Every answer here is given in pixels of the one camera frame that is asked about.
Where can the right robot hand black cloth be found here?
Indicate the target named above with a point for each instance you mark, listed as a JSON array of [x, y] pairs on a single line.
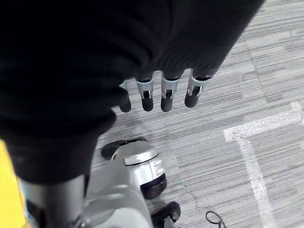
[[78, 71]]

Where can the yellow shelf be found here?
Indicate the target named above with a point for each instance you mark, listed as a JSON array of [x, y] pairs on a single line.
[[9, 180]]

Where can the dark robot foot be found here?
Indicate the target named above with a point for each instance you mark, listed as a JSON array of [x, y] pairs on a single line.
[[169, 211], [111, 148]]

